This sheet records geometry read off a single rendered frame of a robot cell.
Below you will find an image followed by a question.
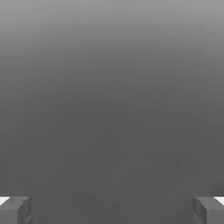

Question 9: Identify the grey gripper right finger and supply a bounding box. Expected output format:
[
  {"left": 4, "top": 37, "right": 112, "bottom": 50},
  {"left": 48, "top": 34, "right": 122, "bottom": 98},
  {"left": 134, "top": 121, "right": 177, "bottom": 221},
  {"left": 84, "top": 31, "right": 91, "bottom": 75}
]
[{"left": 192, "top": 196, "right": 224, "bottom": 224}]

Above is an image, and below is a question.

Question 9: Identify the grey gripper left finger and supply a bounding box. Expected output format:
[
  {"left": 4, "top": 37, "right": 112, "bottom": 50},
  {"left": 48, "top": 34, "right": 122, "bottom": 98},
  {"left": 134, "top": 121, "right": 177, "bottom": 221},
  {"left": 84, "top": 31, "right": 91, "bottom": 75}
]
[{"left": 0, "top": 196, "right": 33, "bottom": 224}]

